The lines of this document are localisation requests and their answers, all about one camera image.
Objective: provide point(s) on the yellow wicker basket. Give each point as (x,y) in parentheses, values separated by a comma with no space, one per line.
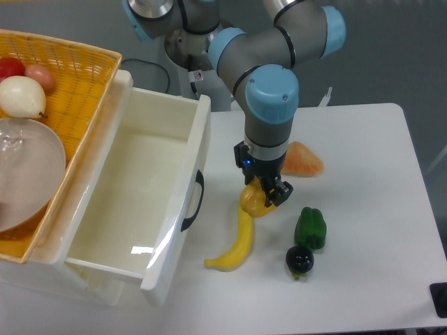
(84,74)

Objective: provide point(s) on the white drawer cabinet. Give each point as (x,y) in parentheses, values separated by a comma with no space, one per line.
(47,268)

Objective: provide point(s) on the orange fruit slice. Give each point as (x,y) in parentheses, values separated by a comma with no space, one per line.
(300,161)

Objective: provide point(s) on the dark purple eggplant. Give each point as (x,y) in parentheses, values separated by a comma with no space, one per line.
(299,260)

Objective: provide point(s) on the black object at table edge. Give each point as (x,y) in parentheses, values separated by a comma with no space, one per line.
(438,292)

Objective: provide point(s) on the green bell pepper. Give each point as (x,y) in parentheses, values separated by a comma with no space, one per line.
(311,229)

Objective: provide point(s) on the yellow banana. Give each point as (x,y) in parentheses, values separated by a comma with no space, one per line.
(237,254)

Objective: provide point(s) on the yellow bell pepper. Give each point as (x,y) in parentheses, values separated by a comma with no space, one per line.
(252,200)

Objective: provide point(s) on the pink peach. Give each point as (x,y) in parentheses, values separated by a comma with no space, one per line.
(43,76)

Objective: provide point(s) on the white pear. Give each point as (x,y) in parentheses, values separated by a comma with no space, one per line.
(22,97)

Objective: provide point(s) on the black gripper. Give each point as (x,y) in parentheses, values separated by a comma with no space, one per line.
(268,172)

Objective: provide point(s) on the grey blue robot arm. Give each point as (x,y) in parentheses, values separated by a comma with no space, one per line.
(215,58)

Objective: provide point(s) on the red apple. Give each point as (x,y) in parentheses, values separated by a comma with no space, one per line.
(9,67)

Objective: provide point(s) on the open upper white drawer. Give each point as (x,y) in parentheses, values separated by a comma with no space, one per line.
(148,193)

